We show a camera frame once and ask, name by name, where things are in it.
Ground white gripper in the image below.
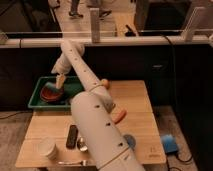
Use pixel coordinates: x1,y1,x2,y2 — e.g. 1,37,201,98
51,54,71,89

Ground white horizontal rail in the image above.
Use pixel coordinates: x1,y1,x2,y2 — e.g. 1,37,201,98
0,35,213,48

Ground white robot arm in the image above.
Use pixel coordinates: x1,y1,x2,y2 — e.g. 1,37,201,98
52,39,145,171

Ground white cup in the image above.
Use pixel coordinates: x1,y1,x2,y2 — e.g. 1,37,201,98
37,138,57,160

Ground blue box on floor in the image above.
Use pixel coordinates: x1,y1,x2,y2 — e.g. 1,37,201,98
161,134,179,154

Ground orange carrot toy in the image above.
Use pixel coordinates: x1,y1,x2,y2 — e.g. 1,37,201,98
113,109,127,124

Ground metal spoon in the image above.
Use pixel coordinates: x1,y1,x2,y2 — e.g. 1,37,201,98
77,137,88,152

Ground black cable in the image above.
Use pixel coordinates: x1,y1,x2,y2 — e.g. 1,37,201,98
161,34,194,164

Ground green plastic tray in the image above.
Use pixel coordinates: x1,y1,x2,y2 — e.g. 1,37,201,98
28,76,84,111

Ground black remote control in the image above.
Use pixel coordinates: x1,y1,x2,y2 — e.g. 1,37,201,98
66,125,78,149

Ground orange ball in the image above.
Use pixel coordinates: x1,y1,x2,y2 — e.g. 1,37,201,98
101,79,110,89

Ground red bowl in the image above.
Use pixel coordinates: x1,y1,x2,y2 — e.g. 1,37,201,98
40,86,64,103

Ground wooden table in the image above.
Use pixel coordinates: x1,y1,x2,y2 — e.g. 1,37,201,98
15,80,166,168

